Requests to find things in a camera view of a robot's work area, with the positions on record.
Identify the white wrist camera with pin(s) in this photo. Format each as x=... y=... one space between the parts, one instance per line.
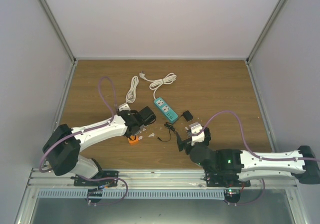
x=124 y=106
x=197 y=133

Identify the orange power strip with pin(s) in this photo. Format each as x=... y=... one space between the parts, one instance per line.
x=133 y=139

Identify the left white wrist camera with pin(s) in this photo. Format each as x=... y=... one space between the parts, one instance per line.
x=124 y=106

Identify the grey slotted cable duct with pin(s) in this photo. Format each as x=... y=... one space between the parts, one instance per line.
x=133 y=194

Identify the right aluminium frame post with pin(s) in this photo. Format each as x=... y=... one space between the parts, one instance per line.
x=272 y=18

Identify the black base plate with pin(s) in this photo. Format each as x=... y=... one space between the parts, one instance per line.
x=232 y=186
x=97 y=184

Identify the left aluminium frame post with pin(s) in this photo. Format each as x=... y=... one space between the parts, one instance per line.
x=57 y=30

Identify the teal power strip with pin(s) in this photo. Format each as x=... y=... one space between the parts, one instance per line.
x=166 y=110

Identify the aluminium frame post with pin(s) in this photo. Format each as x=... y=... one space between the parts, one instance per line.
x=57 y=30
x=272 y=18

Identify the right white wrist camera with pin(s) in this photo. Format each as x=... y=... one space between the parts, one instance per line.
x=197 y=133

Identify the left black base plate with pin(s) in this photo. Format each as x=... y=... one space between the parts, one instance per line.
x=97 y=184

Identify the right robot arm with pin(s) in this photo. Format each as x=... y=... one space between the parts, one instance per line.
x=231 y=167

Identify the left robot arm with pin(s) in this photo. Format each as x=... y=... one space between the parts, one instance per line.
x=63 y=148

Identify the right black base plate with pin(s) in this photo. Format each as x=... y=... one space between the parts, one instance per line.
x=232 y=186

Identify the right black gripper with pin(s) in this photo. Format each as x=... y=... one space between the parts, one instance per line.
x=185 y=143

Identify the aluminium front rail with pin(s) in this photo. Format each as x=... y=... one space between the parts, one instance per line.
x=135 y=178

